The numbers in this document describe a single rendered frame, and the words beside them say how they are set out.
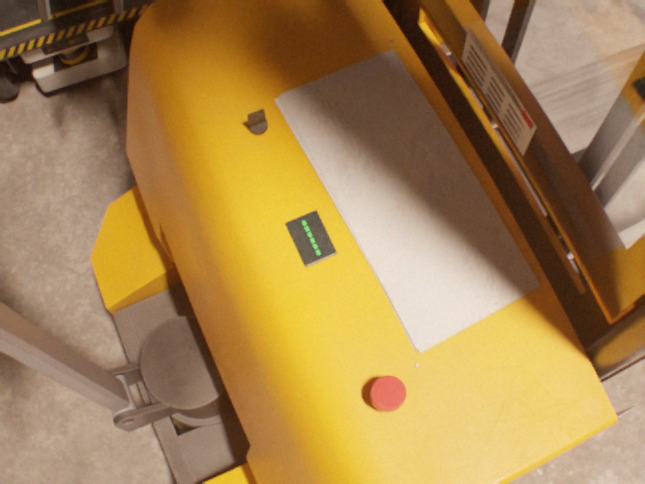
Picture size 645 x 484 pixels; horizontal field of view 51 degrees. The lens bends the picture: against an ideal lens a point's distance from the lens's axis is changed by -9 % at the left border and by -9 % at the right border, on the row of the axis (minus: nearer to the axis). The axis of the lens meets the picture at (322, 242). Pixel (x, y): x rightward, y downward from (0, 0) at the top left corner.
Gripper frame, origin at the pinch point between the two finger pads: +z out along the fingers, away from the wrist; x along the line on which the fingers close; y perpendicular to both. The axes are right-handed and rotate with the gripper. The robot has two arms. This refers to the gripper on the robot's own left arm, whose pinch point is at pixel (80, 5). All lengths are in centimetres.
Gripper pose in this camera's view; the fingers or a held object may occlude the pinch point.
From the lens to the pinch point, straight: 130.2
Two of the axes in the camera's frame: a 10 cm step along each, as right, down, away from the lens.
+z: -0.4, 7.1, 7.0
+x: 9.9, -0.7, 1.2
